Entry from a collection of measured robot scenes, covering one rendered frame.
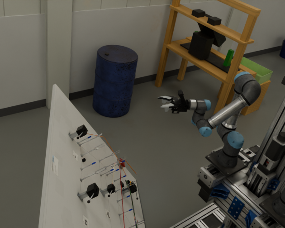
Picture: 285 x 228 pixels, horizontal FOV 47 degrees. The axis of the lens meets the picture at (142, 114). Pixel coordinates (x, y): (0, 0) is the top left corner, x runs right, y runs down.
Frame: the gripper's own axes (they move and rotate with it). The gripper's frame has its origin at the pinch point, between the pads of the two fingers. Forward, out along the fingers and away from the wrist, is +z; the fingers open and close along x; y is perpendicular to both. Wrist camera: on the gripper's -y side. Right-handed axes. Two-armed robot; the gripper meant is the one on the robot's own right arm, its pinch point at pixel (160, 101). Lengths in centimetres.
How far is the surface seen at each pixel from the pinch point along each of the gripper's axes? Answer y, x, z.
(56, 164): -16, -61, 65
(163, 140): 176, 120, -69
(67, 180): -9, -65, 60
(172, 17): 77, 267, -92
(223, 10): 94, 346, -209
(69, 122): -3, -23, 58
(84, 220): 0, -80, 52
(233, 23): 117, 348, -239
